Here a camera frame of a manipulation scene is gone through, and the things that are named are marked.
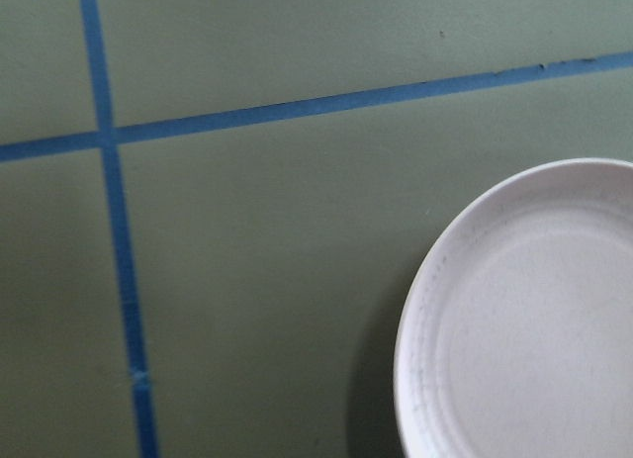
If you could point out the pink plate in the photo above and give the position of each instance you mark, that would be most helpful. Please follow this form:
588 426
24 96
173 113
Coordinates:
516 336

